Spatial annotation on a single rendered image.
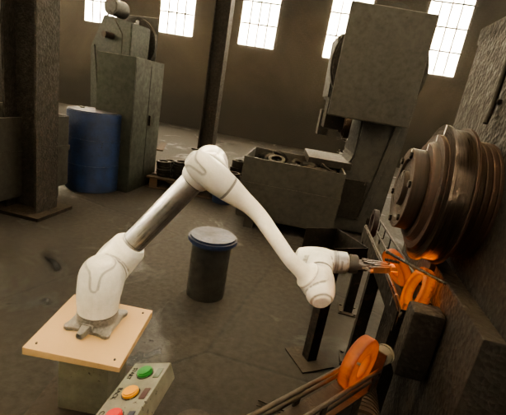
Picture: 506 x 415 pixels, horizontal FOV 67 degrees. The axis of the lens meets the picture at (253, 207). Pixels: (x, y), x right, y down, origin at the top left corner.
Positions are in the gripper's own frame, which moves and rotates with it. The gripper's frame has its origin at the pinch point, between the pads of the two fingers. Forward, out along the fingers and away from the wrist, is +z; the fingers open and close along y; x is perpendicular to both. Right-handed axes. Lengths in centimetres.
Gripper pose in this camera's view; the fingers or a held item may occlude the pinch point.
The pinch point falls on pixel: (398, 268)
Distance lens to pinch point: 164.2
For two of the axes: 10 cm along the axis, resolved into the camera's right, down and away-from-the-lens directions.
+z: 9.9, 1.0, -0.4
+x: 0.9, -9.8, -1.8
